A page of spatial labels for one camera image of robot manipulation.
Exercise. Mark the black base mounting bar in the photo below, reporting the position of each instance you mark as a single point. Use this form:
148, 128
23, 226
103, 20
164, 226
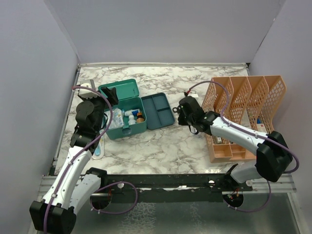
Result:
163, 188

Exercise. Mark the peach plastic file organizer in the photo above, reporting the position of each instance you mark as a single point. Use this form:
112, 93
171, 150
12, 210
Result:
251, 97

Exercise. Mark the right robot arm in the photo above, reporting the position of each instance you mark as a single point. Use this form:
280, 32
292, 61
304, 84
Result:
271, 152

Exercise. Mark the small bottle blue label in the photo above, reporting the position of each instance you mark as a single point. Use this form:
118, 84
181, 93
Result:
131, 112

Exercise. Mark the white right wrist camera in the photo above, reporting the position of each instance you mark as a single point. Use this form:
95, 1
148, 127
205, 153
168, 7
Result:
193, 94

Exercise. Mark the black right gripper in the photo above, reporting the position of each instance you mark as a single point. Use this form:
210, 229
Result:
181, 121

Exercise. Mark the brown bottle orange cap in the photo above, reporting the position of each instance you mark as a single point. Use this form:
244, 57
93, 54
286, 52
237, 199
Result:
140, 118

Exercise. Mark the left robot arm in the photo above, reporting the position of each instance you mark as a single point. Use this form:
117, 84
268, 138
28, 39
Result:
57, 211

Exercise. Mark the white box red label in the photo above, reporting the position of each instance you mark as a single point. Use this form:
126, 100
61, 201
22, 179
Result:
260, 126

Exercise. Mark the thermometer blister pack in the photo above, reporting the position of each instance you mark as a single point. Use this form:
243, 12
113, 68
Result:
100, 150

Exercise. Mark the white plastic bottle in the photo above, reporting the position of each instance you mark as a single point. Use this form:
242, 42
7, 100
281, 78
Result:
131, 120

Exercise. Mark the dark teal divided tray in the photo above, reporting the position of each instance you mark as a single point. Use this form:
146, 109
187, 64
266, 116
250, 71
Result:
158, 111

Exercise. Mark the teal medicine box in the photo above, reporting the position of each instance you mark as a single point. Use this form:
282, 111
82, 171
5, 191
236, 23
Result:
128, 99

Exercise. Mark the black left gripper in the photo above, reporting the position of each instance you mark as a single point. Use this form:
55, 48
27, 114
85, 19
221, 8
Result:
111, 93

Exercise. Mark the blue gauze dressing pack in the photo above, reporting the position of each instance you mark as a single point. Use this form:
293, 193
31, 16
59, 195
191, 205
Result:
117, 118

